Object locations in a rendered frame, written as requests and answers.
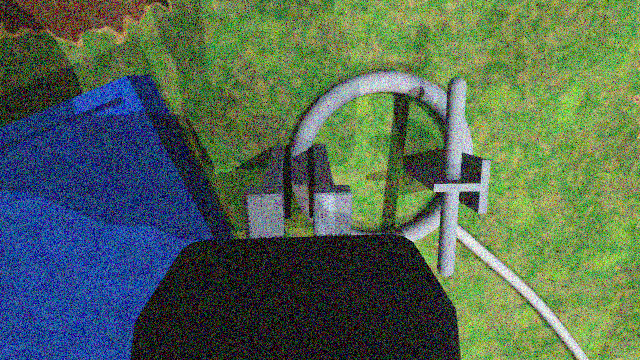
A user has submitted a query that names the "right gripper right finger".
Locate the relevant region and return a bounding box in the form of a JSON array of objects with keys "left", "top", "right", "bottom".
[{"left": 308, "top": 145, "right": 352, "bottom": 237}]

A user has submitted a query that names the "white ring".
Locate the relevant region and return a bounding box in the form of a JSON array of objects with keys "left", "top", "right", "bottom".
[{"left": 290, "top": 71, "right": 473, "bottom": 242}]

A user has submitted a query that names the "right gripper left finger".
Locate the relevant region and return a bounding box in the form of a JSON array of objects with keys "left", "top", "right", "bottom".
[{"left": 242, "top": 145, "right": 292, "bottom": 239}]

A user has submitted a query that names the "blue tray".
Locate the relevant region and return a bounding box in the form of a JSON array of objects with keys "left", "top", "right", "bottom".
[{"left": 0, "top": 75, "right": 235, "bottom": 360}]

